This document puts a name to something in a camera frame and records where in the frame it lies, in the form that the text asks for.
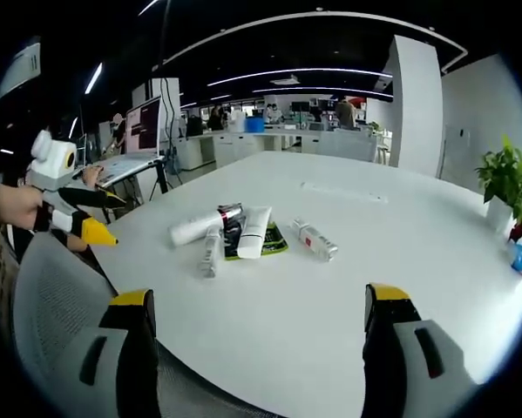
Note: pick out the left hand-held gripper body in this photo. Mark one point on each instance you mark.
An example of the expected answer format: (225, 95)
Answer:
(51, 167)

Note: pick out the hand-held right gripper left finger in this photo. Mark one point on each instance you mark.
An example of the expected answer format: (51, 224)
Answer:
(134, 348)

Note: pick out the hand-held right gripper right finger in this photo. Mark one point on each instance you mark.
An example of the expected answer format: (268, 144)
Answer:
(387, 348)

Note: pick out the white skincare bottle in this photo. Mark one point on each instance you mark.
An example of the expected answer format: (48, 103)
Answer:
(191, 228)

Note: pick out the silver skincare tube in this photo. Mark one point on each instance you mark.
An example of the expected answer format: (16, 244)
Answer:
(209, 254)

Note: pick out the clear red label skincare bottle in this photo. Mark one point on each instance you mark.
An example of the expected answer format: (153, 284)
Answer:
(315, 239)

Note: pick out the black red skincare sachet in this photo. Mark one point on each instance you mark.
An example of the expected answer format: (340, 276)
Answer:
(231, 214)

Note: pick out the black green skincare sachet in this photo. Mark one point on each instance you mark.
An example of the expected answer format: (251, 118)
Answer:
(275, 241)

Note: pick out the white skincare tube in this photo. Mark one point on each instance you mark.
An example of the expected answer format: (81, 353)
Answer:
(254, 233)

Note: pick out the blue storage bin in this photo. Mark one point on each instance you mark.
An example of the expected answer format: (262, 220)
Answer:
(255, 124)

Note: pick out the white tilted stand table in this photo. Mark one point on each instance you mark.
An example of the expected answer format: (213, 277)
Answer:
(125, 167)

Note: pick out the grey mesh office chair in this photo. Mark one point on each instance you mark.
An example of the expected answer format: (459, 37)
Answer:
(56, 283)

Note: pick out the open laptop with pink screen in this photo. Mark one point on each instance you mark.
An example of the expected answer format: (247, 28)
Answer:
(144, 126)

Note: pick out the blue crumpled packet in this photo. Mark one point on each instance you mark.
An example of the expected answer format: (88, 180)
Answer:
(521, 257)

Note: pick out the green plant in white pot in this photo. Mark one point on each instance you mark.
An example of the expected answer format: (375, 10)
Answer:
(504, 183)

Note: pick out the hanging wall screen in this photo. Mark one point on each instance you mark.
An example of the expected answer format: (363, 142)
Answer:
(18, 69)

